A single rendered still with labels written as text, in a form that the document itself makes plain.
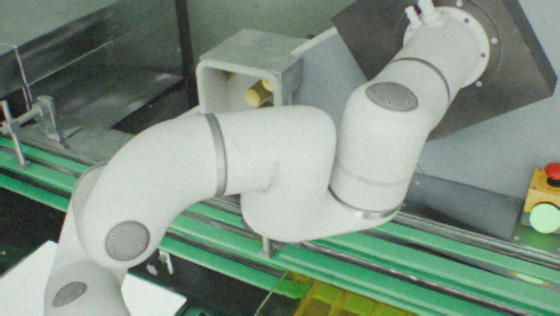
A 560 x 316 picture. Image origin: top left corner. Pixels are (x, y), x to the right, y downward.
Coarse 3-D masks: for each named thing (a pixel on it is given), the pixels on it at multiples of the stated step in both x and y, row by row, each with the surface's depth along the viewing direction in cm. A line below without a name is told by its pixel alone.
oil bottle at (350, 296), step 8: (344, 296) 99; (352, 296) 99; (360, 296) 99; (344, 304) 98; (352, 304) 98; (360, 304) 97; (368, 304) 97; (376, 304) 98; (336, 312) 96; (344, 312) 96; (352, 312) 96; (360, 312) 96; (368, 312) 96
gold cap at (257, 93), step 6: (258, 84) 109; (246, 90) 108; (252, 90) 107; (258, 90) 108; (264, 90) 109; (246, 96) 109; (252, 96) 108; (258, 96) 107; (264, 96) 109; (252, 102) 109; (258, 102) 108
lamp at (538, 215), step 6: (540, 204) 89; (546, 204) 88; (552, 204) 88; (534, 210) 89; (540, 210) 88; (546, 210) 87; (552, 210) 87; (558, 210) 88; (534, 216) 88; (540, 216) 87; (546, 216) 87; (552, 216) 87; (558, 216) 87; (534, 222) 88; (540, 222) 88; (546, 222) 87; (552, 222) 87; (558, 222) 87; (540, 228) 88; (546, 228) 88; (552, 228) 87
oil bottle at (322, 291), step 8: (312, 288) 101; (320, 288) 101; (328, 288) 101; (336, 288) 101; (312, 296) 99; (320, 296) 99; (328, 296) 99; (336, 296) 99; (304, 304) 98; (312, 304) 98; (320, 304) 98; (328, 304) 98; (336, 304) 98; (296, 312) 96; (304, 312) 96; (312, 312) 96; (320, 312) 96; (328, 312) 96
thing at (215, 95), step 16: (208, 64) 106; (224, 64) 104; (208, 80) 110; (240, 80) 113; (256, 80) 111; (272, 80) 100; (208, 96) 111; (224, 96) 116; (240, 96) 115; (272, 96) 111; (208, 112) 113
